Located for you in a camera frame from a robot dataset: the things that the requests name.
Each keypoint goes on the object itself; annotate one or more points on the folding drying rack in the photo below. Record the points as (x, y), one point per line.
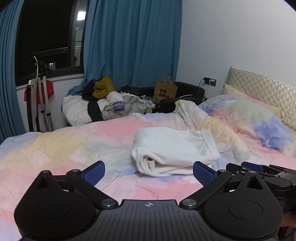
(35, 106)

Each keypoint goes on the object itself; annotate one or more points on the brown paper bag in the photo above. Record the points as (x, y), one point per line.
(164, 89)

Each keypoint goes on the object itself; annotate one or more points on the wall socket with charger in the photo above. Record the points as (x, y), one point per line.
(210, 81)

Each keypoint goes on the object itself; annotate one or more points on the blue curtain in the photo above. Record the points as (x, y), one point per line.
(132, 42)

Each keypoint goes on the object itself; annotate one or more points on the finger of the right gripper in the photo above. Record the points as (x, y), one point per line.
(245, 167)

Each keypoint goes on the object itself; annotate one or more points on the mustard yellow garment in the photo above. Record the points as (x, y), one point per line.
(103, 87)

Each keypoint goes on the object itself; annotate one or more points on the white clothes pile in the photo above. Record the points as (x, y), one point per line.
(79, 111)

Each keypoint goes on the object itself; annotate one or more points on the pastel tie-dye duvet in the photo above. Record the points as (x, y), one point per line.
(24, 157)

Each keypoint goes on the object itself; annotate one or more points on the cream quilted headboard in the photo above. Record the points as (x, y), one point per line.
(264, 89)

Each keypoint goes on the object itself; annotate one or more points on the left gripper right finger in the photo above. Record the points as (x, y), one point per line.
(213, 183)

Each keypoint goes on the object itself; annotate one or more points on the pastel pillow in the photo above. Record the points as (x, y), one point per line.
(252, 120)

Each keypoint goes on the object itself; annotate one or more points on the red cloth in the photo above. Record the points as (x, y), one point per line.
(50, 91)

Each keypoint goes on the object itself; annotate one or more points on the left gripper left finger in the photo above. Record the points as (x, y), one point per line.
(85, 182)

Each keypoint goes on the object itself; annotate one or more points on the white sweatpants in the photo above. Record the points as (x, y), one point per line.
(162, 152)

